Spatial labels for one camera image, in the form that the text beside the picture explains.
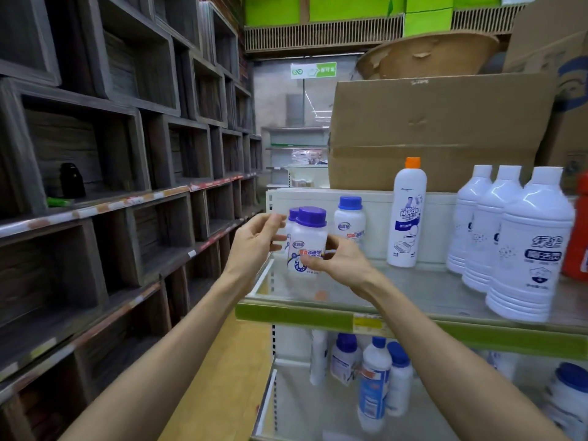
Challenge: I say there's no white empty shelving unit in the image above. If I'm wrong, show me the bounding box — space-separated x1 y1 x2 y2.
262 126 331 189

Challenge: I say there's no cardboard box with green stripe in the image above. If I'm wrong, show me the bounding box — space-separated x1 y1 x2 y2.
503 0 588 196

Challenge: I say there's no brown woven basket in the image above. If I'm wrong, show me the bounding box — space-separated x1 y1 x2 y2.
354 31 500 81

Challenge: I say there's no person's left hand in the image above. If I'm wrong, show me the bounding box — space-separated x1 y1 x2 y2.
222 211 288 295

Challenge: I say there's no plain cardboard box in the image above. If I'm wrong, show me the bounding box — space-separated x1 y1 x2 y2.
328 72 559 194

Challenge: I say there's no person's right forearm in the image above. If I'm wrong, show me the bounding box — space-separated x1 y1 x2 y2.
360 279 570 441

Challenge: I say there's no yellow price tag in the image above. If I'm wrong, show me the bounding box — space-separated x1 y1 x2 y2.
352 313 385 336

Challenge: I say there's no person's right hand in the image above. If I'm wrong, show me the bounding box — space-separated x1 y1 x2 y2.
300 233 383 304

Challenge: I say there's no wooden slatted rail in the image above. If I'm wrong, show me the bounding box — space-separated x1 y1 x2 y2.
451 4 527 35
243 13 406 53

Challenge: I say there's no white gondola shelving unit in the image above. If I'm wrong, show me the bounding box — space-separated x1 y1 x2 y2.
251 187 588 441

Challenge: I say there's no green-edged glass shelf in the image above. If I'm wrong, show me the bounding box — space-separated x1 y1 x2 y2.
235 257 588 361

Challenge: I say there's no green-edged metal shelf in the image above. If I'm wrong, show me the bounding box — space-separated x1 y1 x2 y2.
251 358 588 441

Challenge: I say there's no red toilet cleaner bottle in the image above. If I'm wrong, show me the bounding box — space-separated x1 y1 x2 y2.
562 171 588 283

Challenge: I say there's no green and white hanging sign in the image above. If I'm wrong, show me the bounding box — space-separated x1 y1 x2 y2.
290 62 337 80

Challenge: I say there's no dark wooden cubby shelving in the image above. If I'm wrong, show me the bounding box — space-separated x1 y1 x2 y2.
0 0 263 441

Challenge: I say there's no black object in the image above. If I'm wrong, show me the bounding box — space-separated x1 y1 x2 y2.
58 162 87 200

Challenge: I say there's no person's left forearm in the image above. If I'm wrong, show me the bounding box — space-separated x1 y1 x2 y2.
59 270 251 441

